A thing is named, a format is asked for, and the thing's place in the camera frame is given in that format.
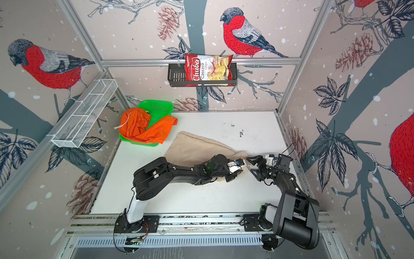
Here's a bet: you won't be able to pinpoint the beige shorts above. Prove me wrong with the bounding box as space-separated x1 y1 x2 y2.
165 132 249 181

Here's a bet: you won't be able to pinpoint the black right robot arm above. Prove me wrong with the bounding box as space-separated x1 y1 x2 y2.
243 154 320 250

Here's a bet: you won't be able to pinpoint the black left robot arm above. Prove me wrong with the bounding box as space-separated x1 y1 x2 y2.
125 154 246 224

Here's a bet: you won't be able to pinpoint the orange shorts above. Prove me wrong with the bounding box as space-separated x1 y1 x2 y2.
115 107 178 144

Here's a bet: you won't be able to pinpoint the green plastic basket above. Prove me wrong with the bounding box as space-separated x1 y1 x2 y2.
119 100 174 147

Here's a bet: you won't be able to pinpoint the red cassava chips bag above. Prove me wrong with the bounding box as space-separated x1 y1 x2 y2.
184 54 234 82

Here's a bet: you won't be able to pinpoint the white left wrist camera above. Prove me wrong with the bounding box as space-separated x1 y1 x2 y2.
227 159 245 174

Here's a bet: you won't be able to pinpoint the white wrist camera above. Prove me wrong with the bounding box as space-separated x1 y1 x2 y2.
265 154 293 167
227 159 245 174

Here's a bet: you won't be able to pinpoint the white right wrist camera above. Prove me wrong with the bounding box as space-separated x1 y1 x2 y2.
265 154 293 167

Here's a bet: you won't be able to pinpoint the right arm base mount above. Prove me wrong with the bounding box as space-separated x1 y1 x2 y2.
239 203 278 232

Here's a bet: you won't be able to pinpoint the black wall basket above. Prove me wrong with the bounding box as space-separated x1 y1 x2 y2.
167 63 238 87

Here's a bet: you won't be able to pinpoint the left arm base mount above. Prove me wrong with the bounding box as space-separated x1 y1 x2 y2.
113 212 160 234

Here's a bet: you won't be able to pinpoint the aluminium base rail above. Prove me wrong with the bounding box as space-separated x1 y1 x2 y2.
66 212 334 248

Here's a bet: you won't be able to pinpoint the white wire mesh shelf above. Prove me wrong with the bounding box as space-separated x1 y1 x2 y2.
51 79 118 148

